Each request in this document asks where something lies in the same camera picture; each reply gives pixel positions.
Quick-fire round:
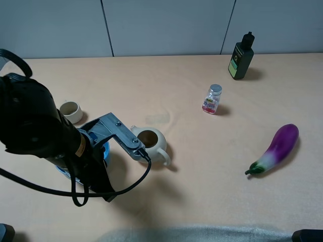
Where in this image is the grey cloth at table edge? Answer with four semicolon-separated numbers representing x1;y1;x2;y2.
97;226;292;242

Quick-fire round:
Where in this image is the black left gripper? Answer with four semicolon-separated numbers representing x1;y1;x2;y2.
54;119;115;193

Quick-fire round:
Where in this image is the black object bottom left corner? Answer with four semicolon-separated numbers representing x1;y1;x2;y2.
0;223;15;242

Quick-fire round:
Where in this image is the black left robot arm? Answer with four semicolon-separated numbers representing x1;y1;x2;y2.
1;73;117;202

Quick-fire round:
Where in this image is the beige ceramic cup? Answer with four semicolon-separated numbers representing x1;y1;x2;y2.
59;101;83;124

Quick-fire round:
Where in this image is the purple toy eggplant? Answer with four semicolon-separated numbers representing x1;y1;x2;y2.
245;124;299;175

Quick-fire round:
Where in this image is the black bottle with green label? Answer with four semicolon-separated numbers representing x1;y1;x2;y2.
228;32;255;80

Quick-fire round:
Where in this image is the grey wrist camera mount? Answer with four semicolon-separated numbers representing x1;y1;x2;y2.
83;112;145;161

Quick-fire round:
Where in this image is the black object corner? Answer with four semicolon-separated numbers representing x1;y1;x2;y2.
0;223;15;242
292;229;323;242

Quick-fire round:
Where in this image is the blue plastic bowl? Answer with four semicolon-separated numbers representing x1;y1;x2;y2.
71;129;110;189

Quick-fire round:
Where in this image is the beige ceramic teapot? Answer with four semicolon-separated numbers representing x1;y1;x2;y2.
130;126;171;166

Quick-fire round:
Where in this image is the black cable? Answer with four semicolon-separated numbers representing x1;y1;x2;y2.
0;48;152;207

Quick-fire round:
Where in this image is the small clear candy bottle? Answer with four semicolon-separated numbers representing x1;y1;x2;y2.
202;84;222;114

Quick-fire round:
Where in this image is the black object bottom right corner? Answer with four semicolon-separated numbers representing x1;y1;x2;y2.
292;229;323;242

